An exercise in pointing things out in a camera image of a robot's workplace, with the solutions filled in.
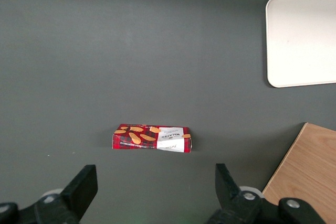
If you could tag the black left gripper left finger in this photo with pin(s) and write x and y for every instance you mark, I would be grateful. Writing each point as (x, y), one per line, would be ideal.
(78, 190)

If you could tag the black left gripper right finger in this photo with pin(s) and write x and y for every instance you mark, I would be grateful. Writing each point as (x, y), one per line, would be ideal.
(228, 190)

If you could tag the red tartan cookie box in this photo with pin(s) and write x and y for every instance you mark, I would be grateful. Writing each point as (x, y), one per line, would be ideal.
(147, 140)

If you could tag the cream plastic tray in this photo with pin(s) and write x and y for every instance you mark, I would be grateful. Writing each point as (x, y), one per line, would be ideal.
(302, 40)

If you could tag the wooden drawer cabinet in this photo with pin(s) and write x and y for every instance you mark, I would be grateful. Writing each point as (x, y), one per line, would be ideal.
(307, 171)

